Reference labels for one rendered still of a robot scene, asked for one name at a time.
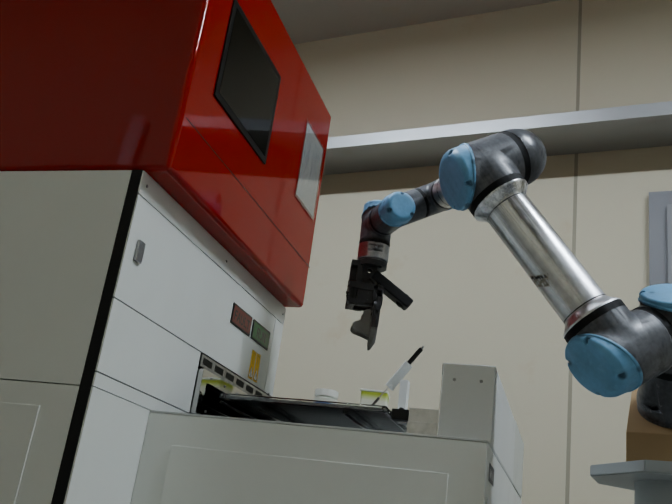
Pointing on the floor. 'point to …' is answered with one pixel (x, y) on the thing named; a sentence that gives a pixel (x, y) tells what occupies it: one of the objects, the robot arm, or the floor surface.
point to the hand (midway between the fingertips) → (372, 344)
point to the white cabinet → (309, 466)
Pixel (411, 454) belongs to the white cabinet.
